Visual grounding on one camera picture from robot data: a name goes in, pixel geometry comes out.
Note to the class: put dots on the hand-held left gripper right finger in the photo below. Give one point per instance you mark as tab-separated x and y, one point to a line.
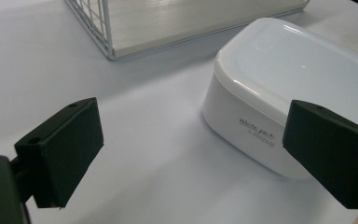
329	155

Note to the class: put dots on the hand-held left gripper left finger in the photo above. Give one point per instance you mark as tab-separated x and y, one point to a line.
59	152

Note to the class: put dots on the white lidded plastic box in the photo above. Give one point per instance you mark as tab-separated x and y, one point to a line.
292	62

